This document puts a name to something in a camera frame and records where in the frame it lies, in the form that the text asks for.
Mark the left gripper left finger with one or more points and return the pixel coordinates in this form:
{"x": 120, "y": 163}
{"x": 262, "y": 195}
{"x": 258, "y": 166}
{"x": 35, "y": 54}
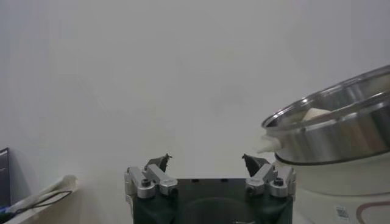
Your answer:
{"x": 158, "y": 179}

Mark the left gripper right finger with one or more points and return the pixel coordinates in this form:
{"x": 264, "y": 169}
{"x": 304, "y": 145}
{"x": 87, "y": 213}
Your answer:
{"x": 262, "y": 179}

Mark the white steamed baozi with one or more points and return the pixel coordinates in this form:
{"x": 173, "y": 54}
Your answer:
{"x": 315, "y": 114}

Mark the perforated steel steamer basket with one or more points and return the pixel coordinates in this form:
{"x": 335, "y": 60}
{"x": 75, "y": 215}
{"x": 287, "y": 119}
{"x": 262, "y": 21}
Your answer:
{"x": 335, "y": 143}

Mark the white electric cooker pot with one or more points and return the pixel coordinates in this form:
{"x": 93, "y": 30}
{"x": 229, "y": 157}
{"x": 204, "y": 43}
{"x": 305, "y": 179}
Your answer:
{"x": 329, "y": 188}

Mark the dark screen device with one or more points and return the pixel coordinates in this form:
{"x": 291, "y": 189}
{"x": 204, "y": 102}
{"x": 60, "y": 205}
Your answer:
{"x": 4, "y": 176}

